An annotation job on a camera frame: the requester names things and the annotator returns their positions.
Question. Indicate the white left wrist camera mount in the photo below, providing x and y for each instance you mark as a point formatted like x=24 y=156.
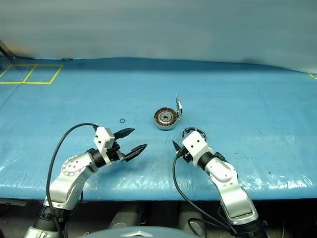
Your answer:
x=102 y=138

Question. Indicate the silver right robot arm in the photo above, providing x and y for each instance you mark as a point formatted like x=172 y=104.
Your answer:
x=232 y=196

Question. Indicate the dark grey rounded shape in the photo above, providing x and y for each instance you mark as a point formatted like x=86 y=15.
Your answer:
x=192 y=215
x=125 y=215

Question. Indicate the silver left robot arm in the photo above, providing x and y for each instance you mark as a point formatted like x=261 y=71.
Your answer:
x=67 y=178

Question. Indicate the black spoked ring part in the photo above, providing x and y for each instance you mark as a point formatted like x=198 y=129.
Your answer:
x=203 y=134

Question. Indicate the silver rotor bell cap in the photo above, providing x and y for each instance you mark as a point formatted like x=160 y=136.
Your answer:
x=178 y=106

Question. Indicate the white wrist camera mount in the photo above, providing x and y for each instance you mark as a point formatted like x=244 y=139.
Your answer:
x=195 y=146
x=102 y=138

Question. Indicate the blue plastic table cover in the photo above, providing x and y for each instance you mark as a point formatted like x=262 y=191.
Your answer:
x=223 y=104

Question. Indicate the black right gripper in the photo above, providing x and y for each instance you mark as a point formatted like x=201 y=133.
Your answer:
x=183 y=154

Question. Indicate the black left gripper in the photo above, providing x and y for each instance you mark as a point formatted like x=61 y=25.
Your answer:
x=116 y=153

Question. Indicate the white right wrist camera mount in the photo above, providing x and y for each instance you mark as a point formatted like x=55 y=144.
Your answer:
x=195 y=146

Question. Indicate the silver motor stator copper windings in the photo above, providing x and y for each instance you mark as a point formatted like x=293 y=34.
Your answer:
x=161 y=119

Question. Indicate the yellow tape double square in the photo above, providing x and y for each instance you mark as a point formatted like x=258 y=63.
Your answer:
x=29 y=82

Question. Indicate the grey robot torso with logo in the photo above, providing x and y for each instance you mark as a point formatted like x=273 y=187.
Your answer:
x=138 y=233

